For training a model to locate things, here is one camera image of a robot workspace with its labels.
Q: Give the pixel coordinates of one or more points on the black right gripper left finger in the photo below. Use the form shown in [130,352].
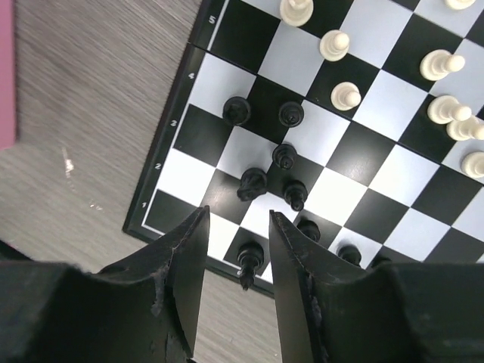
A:
[143,308]

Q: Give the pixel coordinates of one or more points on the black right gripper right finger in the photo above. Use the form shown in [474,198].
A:
[329,310]

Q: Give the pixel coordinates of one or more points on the black king piece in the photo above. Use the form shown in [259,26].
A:
[250,257]

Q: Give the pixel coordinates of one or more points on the black and white chessboard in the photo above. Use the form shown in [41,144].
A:
[381,176]

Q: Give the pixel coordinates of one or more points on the black knight piece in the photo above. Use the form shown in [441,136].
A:
[253,183]

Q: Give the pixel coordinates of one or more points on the black rook piece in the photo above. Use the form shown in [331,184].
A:
[236,111]

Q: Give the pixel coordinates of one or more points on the white pawn piece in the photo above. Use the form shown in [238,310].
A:
[334,45]
[345,96]

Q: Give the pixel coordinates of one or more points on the black pawn piece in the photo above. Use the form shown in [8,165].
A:
[291,114]

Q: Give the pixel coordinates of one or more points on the pink open box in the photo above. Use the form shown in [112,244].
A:
[8,76]

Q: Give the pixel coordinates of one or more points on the white rook piece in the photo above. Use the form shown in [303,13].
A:
[296,12]

